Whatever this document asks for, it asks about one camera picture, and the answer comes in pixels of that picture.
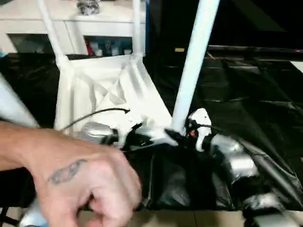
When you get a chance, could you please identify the white flat board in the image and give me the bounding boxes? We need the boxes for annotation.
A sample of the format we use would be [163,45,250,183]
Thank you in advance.
[290,60,303,72]

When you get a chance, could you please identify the white plastic table top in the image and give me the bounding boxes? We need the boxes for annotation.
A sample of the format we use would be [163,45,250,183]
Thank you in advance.
[53,53,178,148]

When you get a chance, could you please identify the white cabinet with glass doors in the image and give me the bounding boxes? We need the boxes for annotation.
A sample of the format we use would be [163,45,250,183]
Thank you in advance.
[0,0,147,57]

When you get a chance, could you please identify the white plastic table leg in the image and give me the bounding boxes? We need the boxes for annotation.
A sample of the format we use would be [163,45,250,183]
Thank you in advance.
[0,72,40,129]
[132,0,146,59]
[171,0,221,133]
[37,0,72,70]

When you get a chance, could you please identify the bare person forearm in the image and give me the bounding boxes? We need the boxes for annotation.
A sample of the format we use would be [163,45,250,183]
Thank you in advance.
[0,121,45,171]

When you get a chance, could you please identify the black metal stand frame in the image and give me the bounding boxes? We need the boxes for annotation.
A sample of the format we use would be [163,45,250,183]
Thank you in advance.
[0,205,20,225]

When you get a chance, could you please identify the tattooed bare person hand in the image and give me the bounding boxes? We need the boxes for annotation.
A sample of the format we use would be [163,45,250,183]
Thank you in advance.
[30,128,143,227]

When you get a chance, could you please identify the clear bag of dark parts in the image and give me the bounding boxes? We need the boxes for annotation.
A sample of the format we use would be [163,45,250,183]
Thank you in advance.
[76,0,101,16]

